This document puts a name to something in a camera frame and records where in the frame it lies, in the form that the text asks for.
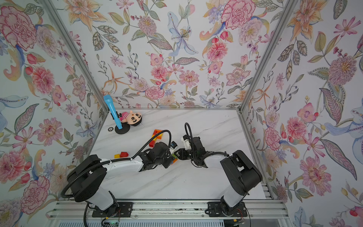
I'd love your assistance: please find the red square lego brick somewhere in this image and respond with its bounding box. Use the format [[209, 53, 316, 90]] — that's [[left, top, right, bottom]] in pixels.
[[149, 141, 156, 148]]

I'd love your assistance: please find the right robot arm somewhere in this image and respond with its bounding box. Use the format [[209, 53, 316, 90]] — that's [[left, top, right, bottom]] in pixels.
[[174, 136, 263, 211]]

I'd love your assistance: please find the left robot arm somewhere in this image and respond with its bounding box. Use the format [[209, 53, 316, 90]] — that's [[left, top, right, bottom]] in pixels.
[[60, 142, 177, 211]]

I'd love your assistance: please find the plush doll head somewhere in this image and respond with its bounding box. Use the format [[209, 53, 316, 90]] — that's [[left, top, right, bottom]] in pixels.
[[119, 111, 142, 126]]

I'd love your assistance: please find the black round stand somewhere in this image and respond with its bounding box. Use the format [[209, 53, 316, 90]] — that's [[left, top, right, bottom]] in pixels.
[[114, 112, 130, 134]]

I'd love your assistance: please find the blue tube on stand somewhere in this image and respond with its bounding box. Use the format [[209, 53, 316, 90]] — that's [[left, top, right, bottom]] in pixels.
[[104, 95, 123, 130]]

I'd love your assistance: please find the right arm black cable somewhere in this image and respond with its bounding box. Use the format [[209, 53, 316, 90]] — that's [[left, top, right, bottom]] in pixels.
[[184, 122, 195, 142]]

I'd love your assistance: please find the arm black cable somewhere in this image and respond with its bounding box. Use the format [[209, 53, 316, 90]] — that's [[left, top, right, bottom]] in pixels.
[[184, 122, 195, 142], [60, 130, 173, 199]]

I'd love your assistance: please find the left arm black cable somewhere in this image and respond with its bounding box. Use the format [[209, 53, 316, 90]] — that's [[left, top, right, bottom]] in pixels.
[[60, 130, 173, 199]]

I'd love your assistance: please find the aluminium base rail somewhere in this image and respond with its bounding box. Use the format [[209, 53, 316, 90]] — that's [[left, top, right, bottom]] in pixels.
[[45, 199, 292, 227]]

